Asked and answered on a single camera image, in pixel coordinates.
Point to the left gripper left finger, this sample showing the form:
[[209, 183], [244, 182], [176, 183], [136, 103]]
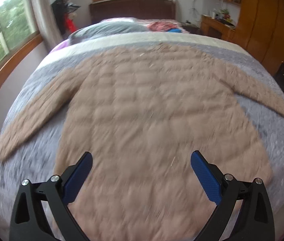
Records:
[[28, 219]]

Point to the grey floral quilted bedspread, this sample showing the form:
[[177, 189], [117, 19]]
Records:
[[35, 159]]

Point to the red patterned cloth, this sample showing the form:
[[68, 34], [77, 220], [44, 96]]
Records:
[[162, 26]]

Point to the blue cloth on bed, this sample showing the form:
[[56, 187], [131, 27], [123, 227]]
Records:
[[175, 30]]

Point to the tan quilted puffer jacket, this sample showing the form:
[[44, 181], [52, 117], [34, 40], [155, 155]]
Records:
[[141, 112]]

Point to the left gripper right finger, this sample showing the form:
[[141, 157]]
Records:
[[255, 219]]

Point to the wooden desk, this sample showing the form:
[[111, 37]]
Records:
[[216, 29]]

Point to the wooden side window frame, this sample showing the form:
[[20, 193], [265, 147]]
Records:
[[19, 34]]

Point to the side window curtain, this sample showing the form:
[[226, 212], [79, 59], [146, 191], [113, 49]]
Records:
[[46, 23]]

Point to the dark wooden headboard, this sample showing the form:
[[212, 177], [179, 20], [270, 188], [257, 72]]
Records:
[[141, 9]]

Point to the grey pillow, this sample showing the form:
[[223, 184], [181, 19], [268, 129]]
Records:
[[104, 29]]

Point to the wooden wardrobe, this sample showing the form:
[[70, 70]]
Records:
[[260, 31]]

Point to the coat rack with clothes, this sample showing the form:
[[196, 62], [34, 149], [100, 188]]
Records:
[[64, 12]]

